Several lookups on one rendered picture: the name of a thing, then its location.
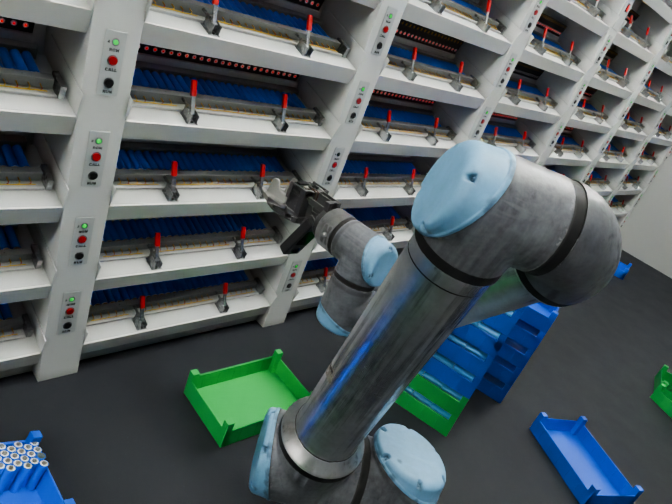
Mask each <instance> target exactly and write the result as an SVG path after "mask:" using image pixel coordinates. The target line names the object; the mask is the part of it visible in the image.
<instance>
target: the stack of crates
mask: <svg viewBox="0 0 672 504"><path fill-rule="evenodd" d="M559 308H560V307H552V306H548V305H545V304H543V303H541V302H538V303H535V304H532V305H529V306H527V307H526V308H525V310H524V312H523V313H522V315H521V316H520V318H519V320H518V321H517V323H516V325H515V326H514V328H513V329H512V331H511V333H510V334H509V336H508V338H507V339H506V341H505V342H504V344H503V346H502V347H501V349H500V351H499V352H498V354H497V355H496V357H495V359H494V360H493V362H492V363H491V365H490V367H489V368H488V370H487V372H486V373H485V375H484V376H483V378H482V380H481V381H480V383H479V384H478V386H477V388H476V389H478V390H479V391H481V392H483V393H484V394H486V395H487V396H489V397H490V398H492V399H494V400H495V401H497V402H498V403H501V402H502V400H503V399H504V397H505V396H506V394H507V393H508V391H509V389H510V388H511V386H512V385H513V383H514V382H515V380H516V379H517V377H518V376H519V374H520V373H521V371H522V370H523V368H524V367H525V365H526V364H527V362H528V360H529V359H530V357H531V356H532V354H533V353H534V351H535V350H536V348H537V347H538V345H539V344H540V342H541V341H542V339H543V337H544V336H545V334H546V333H547V331H548V330H549V328H550V327H551V325H552V324H553V322H554V321H555V319H556V318H557V316H558V314H559V313H558V310H559Z"/></svg>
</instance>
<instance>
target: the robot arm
mask: <svg viewBox="0 0 672 504"><path fill-rule="evenodd" d="M316 185H317V186H316ZM421 186H422V187H421V189H420V191H419V192H418V193H417V195H416V197H415V200H414V203H413V207H412V213H411V220H412V224H413V226H414V228H415V229H414V233H413V235H412V237H411V238H410V240H409V241H408V243H407V244H406V246H405V248H404V249H403V251H402V252H401V254H400V255H399V257H398V254H397V250H396V248H395V247H394V246H393V245H392V244H391V243H390V242H388V240H387V239H386V238H385V237H383V236H381V235H379V234H377V233H376V232H374V231H373V230H371V229H370V228H369V227H367V226H366V225H364V224H363V223H361V222H360V221H358V220H357V219H356V218H355V217H353V216H352V215H351V214H349V213H348V212H346V211H345V210H343V209H340V207H341V203H340V202H339V201H337V200H336V199H334V198H333V197H331V196H330V195H328V193H329V191H328V190H327V189H325V188H324V187H322V186H321V185H319V184H318V183H316V182H315V181H313V183H311V182H306V181H297V179H296V178H292V179H291V181H290V183H289V184H288V186H287V187H286V189H285V191H284V190H282V189H281V185H280V180H279V179H278V178H274V179H273V180H272V182H271V184H270V186H269V187H268V189H267V188H265V187H264V186H262V188H261V190H262V193H263V196H264V198H265V200H266V201H267V204H268V205H269V206H270V208H271V209H272V210H273V211H275V212H276V213H278V214H280V215H282V216H283V217H284V218H286V219H287V220H289V221H291V222H293V223H296V224H300V226H299V227H298V228H297V229H296V230H295V231H294V232H293V233H292V234H291V235H290V236H289V237H288V238H287V239H286V240H285V241H284V242H283V243H282V244H281V245H280V249H281V251H282V253H283V254H298V253H299V252H300V251H301V250H302V249H303V248H304V247H305V246H306V245H307V244H308V243H309V242H310V241H311V240H313V239H314V238H315V240H316V242H317V243H318V244H319V245H320V246H321V247H322V248H324V249H325V250H326V251H328V252H329V253H330V254H331V255H332V256H334V257H335V258H336V259H337V260H338V262H337V264H336V266H335V269H334V271H333V273H332V276H331V278H330V280H329V282H328V285H327V287H326V289H325V291H324V294H323V296H322V297H321V298H320V301H319V302H320V303H319V305H318V308H317V311H316V316H317V319H318V321H319V322H320V323H321V325H322V326H323V327H325V328H326V329H327V330H329V331H330V332H332V333H334V334H336V335H339V336H344V337H347V338H346V340H345V341H344V343H343V345H342V346H341V348H340V349H339V351H338V352H337V354H336V356H335V357H334V359H333V360H332V362H331V363H330V365H329V366H328V368H327V370H326V371H325V373H324V374H323V376H322V377H321V379H320V381H319V382H318V384H317V385H316V387H315V388H314V390H313V391H312V393H311V395H310V396H306V397H303V398H301V399H299V400H297V401H295V402H294V403H293V404H292V405H290V406H289V408H288V409H287V410H284V409H282V408H280V407H278V408H276V407H271V408H269V409H268V411H267V413H266V415H265V418H264V421H263V424H262V427H261V430H260V434H259V437H258V441H257V445H256V449H255V453H254V457H253V461H252V466H251V471H250V477H249V489H250V491H251V492H252V493H253V494H255V495H258V496H261V497H263V498H266V499H267V500H268V501H270V500H272V501H276V502H279V503H283V504H436V503H437V501H438V499H439V495H440V493H441V491H442V489H443V487H444V485H445V482H446V472H445V468H444V465H443V462H442V460H441V458H440V456H439V454H438V453H437V452H436V451H435V449H434V448H433V446H432V445H431V444H430V443H429V442H428V441H427V440H426V439H425V438H424V437H422V436H421V435H420V434H418V433H417V432H415V431H414V430H412V429H407V428H406V427H405V426H403V425H399V424H386V425H383V426H382V427H381V428H379V429H378V430H377V431H376V432H375V435H374V437H372V436H369V435H368V434H369V432H370V431H371V430H372V429H373V427H374V426H375V425H376V424H377V423H378V421H379V420H380V419H381V418H382V417H383V415H384V414H385V413H386V412H387V410H388V409H389V408H390V407H391V406H392V404H393V403H394V402H395V401H396V400H397V398H398V397H399V396H400V395H401V393H402V392H403V391H404V390H405V389H406V387H407V386H408V385H409V384H410V383H411V381H412V380H413V379H414V378H415V376H416V375H417V374H418V373H419V372H420V370H421V369H422V368H423V367H424V366H425V364H426V363H427V362H428V361H429V359H430V358H431V357H432V356H433V355H434V353H435V352H436V351H437V350H438V349H439V347H440V346H441V345H442V344H443V342H444V341H445V340H446V339H447V338H448V336H449V335H450V334H451V333H452V332H453V330H454V329H455V328H459V327H462V326H465V325H468V324H471V323H474V322H478V321H481V320H484V319H487V318H490V317H494V316H497V315H500V314H503V313H506V312H510V311H513V310H516V309H519V308H522V307H525V306H529V305H532V304H535V303H538V302H541V303H543V304H545V305H548V306H552V307H566V306H570V305H573V304H577V303H580V302H583V301H585V300H587V299H589V298H591V297H593V296H595V295H596V294H597V293H598V292H600V291H601V290H602V289H603V288H604V287H605V286H606V285H607V284H608V283H609V282H610V280H611V279H612V277H613V276H614V274H615V272H616V270H617V267H618V265H619V261H620V258H621V252H622V236H621V231H620V228H619V224H618V221H617V218H616V216H615V214H614V212H613V211H612V209H611V208H610V206H609V205H608V204H607V202H606V201H605V199H604V198H603V197H602V196H600V195H599V194H598V193H597V192H596V191H595V190H593V189H592V188H591V187H589V186H588V185H586V184H584V183H582V182H579V181H577V180H573V179H570V178H568V177H566V176H564V175H561V174H559V173H557V172H554V171H552V170H550V169H547V168H545V167H543V166H540V165H538V164H536V163H533V162H531V161H529V160H526V159H524V158H522V157H519V156H517V155H515V154H513V153H512V152H511V151H510V150H508V149H506V148H503V147H495V146H492V145H489V144H487V143H484V142H481V141H478V140H467V141H464V142H462V143H458V144H456V145H454V146H453V147H451V148H450V149H449V150H447V151H446V152H445V153H444V154H443V155H442V156H441V157H440V158H439V159H438V160H437V161H436V163H435V164H434V165H433V166H432V168H431V169H430V171H429V172H428V174H427V175H426V177H425V178H424V180H423V182H422V184H421ZM319 187H320V188H321V189H323V190H321V189H320V188H319ZM285 204H286V205H287V206H286V205H285ZM378 286H380V287H379V288H378V290H377V291H376V292H375V291H373V290H374V288H375V287H378Z"/></svg>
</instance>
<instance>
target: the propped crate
mask: <svg viewBox="0 0 672 504"><path fill-rule="evenodd" d="M42 438H43V436H42V434H41V432H40V431H39V430H38V431H31V432H30V433H29V435H28V437H27V438H26V440H20V441H19V442H21V443H22V444H23V445H25V444H29V442H31V443H32V442H35V441H37V442H39V443H40V441H41V439H42ZM14 442H16V441H11V442H1V443H3V444H5V445H6V448H7V447H8V446H12V445H13V443H14ZM0 504H76V503H75V501H74V499H73V498H71V499H66V500H63V498H62V496H61V494H60V492H59V490H58V488H57V486H56V484H55V481H54V479H53V477H52V475H51V473H50V471H49V469H48V467H47V469H46V470H45V472H44V474H43V475H42V477H41V479H40V480H39V482H38V484H37V486H36V487H35V489H34V490H28V489H27V488H26V486H25V487H24V488H20V490H19V491H18V492H17V493H12V492H10V491H9V489H8V490H7V491H3V493H2V494H1V495H0Z"/></svg>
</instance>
